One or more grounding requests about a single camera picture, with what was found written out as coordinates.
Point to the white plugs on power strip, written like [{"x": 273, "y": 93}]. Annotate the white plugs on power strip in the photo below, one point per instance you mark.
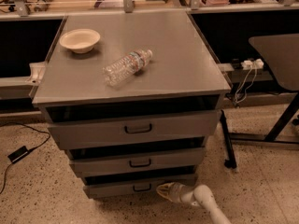
[{"x": 249, "y": 64}]

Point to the grey drawer cabinet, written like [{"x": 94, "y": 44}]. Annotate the grey drawer cabinet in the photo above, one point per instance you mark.
[{"x": 181, "y": 77}]

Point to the grey top drawer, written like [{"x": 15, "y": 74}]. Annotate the grey top drawer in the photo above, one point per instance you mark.
[{"x": 124, "y": 131}]

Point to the white paper bowl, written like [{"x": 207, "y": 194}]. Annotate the white paper bowl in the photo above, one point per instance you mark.
[{"x": 80, "y": 41}]

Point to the clear plastic water bottle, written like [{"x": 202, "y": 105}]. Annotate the clear plastic water bottle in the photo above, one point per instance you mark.
[{"x": 126, "y": 66}]

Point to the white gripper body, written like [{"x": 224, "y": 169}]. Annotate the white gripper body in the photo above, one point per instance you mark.
[{"x": 183, "y": 195}]

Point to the black power adapter with cable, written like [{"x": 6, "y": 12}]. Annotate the black power adapter with cable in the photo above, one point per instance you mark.
[{"x": 21, "y": 152}]

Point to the black tool on shelf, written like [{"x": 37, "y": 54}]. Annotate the black tool on shelf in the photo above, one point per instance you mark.
[{"x": 42, "y": 5}]

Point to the black table leg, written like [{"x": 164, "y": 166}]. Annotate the black table leg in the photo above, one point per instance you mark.
[{"x": 230, "y": 162}]

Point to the grey middle drawer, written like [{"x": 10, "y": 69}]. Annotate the grey middle drawer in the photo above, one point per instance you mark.
[{"x": 130, "y": 163}]

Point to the grey drawer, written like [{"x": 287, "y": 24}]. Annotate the grey drawer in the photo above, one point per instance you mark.
[
  {"x": 130, "y": 163},
  {"x": 135, "y": 186},
  {"x": 124, "y": 131}
]

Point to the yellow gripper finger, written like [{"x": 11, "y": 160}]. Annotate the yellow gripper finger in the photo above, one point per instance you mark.
[{"x": 168, "y": 191}]

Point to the dark side table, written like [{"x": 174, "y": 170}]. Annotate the dark side table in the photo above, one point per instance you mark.
[{"x": 281, "y": 53}]

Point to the grey bottom drawer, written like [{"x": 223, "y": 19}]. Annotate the grey bottom drawer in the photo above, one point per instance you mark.
[{"x": 135, "y": 186}]

